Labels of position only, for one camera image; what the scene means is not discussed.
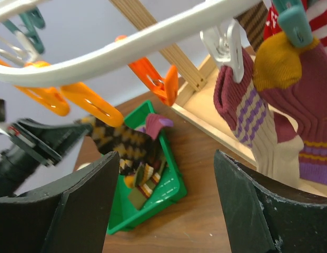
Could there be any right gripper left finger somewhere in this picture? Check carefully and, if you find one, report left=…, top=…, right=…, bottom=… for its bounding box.
left=0, top=151, right=120, bottom=252

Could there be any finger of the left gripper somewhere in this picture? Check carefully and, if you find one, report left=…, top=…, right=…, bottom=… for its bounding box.
left=10, top=118, right=93, bottom=166

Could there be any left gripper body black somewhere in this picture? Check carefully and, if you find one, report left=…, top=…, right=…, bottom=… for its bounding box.
left=0, top=99, right=55, bottom=197

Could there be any orange plastic clothes peg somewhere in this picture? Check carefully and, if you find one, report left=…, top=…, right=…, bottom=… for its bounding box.
left=128, top=57, right=179, bottom=106

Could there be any cream maroon purple sock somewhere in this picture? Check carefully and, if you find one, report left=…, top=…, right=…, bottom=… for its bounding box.
left=213, top=50, right=303, bottom=188

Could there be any brown striped sock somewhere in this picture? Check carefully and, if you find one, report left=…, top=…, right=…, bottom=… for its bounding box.
left=235, top=1, right=268, bottom=52

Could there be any teal plastic clothes peg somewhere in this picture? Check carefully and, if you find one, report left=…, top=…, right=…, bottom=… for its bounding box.
left=272, top=0, right=313, bottom=48

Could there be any white round clip hanger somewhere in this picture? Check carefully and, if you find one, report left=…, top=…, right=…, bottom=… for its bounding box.
left=0, top=1, right=258, bottom=87

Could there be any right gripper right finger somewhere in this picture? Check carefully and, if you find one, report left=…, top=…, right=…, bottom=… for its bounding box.
left=214, top=150, right=327, bottom=253

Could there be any white plastic clothes peg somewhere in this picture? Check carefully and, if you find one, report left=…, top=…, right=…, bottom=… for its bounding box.
left=200, top=19, right=244, bottom=83

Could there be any red white striped sock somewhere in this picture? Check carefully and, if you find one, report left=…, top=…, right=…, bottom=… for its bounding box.
left=302, top=0, right=327, bottom=54

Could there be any wooden hanger stand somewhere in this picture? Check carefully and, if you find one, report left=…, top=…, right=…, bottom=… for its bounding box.
left=110, top=1, right=327, bottom=197

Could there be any green plastic tray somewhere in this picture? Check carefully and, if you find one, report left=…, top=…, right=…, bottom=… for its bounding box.
left=106, top=99, right=188, bottom=236

